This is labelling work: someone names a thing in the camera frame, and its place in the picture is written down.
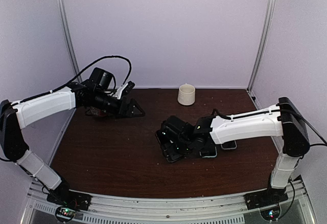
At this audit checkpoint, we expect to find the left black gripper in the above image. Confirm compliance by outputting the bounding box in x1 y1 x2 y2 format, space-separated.
92 89 145 119

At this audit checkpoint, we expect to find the light blue phone case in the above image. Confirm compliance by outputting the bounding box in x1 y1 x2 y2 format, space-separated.
199 144 217 158

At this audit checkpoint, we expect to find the lavender phone case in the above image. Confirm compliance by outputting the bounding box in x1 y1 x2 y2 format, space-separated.
220 140 237 150

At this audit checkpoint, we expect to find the black smartphone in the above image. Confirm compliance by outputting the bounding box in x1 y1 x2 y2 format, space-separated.
156 133 183 163

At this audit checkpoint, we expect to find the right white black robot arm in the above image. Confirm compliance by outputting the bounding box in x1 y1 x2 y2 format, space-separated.
155 97 310 205

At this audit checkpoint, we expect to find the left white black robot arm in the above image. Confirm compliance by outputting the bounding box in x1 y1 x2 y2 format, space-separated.
1 68 145 206

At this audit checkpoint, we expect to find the red floral saucer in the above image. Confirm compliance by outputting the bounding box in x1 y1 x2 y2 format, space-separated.
84 107 107 117

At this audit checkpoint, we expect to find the cream ribbed cup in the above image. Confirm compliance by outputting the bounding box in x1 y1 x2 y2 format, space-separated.
177 83 196 106

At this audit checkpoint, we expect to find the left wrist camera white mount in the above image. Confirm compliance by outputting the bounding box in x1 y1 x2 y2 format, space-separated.
112 81 135 100

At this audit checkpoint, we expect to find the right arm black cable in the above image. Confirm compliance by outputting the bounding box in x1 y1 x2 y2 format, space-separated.
211 108 327 209

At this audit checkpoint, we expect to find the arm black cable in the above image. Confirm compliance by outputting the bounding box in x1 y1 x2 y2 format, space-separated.
48 56 132 94
211 108 327 209

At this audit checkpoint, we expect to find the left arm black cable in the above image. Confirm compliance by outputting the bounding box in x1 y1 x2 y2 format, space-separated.
48 56 132 94

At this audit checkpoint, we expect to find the aluminium front rail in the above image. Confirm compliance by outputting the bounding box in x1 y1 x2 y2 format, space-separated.
18 180 318 223

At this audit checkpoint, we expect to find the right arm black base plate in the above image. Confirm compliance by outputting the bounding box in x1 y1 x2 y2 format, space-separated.
244 189 288 210

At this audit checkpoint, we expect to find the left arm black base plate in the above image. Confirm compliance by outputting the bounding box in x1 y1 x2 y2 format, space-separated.
46 191 92 211

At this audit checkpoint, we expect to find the left aluminium corner post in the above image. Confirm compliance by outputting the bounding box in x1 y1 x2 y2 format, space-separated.
57 0 79 74

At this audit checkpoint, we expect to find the aluminium corner post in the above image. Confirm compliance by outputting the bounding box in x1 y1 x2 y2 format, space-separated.
247 0 276 93
57 0 79 74

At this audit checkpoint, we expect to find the right aluminium corner post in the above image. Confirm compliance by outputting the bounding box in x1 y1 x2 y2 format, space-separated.
247 0 276 93

